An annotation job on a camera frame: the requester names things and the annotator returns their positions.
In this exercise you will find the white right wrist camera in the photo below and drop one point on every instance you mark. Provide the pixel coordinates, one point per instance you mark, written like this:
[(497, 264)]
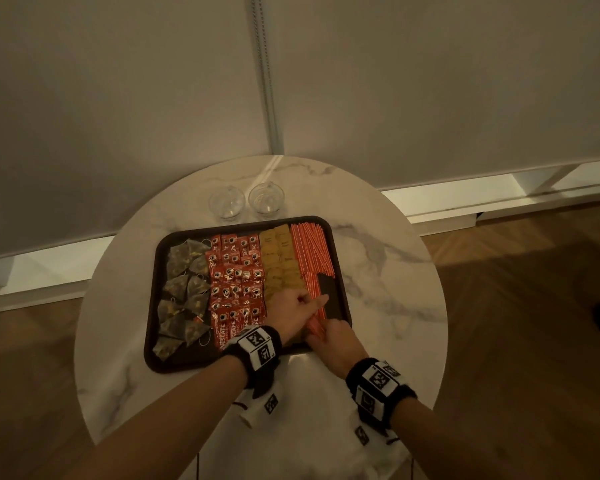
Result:
[(362, 434)]

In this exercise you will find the neat cluster of tea bags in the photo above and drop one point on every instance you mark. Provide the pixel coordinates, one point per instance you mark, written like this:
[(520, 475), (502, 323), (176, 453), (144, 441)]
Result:
[(180, 259)]

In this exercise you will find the black right wristband with markers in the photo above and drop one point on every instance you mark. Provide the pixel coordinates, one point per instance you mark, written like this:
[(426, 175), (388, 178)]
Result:
[(405, 394)]

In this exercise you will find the red Nescafe sachets group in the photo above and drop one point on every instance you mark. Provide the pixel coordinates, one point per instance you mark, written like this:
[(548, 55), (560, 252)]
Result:
[(235, 274)]

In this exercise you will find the dark brown tray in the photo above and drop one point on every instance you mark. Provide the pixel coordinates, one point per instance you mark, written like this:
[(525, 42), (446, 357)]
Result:
[(337, 294)]

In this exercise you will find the black wristband with markers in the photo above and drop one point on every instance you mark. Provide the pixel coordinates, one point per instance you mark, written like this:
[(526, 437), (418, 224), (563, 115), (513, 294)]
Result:
[(235, 352), (405, 394)]

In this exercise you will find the clear glass cup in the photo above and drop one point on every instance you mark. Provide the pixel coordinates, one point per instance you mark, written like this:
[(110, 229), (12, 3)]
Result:
[(227, 202), (266, 199)]

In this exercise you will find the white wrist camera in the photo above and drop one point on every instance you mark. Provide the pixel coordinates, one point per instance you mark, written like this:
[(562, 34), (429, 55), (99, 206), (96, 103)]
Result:
[(260, 409), (362, 434)]

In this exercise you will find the person's right hand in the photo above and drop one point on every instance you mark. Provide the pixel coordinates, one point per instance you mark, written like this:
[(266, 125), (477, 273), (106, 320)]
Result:
[(340, 349)]

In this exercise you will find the person's left hand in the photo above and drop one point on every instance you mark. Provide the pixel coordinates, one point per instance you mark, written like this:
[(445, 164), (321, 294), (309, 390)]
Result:
[(290, 312)]

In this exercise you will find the round white marble table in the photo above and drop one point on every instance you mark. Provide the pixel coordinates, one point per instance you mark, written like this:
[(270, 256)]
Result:
[(455, 199)]

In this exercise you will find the perforated metal wall rail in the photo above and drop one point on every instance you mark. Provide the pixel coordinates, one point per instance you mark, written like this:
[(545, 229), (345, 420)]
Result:
[(267, 69)]

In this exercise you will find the person's left forearm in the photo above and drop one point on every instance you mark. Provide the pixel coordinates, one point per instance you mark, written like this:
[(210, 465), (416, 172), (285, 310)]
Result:
[(155, 429)]

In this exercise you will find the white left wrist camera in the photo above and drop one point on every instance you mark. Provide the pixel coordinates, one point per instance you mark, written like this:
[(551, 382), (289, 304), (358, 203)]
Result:
[(260, 409)]

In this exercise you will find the black left wristband with markers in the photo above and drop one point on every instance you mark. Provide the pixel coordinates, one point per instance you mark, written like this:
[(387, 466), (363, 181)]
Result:
[(235, 352)]

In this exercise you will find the neat columns of sugar packets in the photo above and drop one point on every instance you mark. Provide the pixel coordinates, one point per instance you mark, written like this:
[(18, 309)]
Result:
[(280, 254)]

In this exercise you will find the person's right forearm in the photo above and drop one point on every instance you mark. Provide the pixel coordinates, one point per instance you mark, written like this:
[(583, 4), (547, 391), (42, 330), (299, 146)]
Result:
[(440, 444)]

